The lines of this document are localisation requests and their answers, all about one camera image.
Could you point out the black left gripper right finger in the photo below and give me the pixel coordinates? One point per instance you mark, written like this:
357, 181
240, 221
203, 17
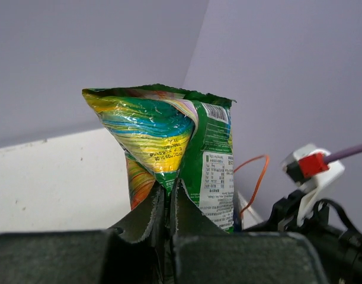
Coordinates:
204, 253

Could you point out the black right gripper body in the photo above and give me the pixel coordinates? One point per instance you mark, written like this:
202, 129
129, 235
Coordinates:
329, 230

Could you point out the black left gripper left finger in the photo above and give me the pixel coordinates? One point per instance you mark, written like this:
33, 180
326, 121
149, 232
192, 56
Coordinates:
130, 251

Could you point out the green snack bag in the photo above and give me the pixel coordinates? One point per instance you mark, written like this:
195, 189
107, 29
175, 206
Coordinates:
171, 135

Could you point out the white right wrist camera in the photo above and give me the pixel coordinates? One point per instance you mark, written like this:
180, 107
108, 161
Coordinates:
314, 177

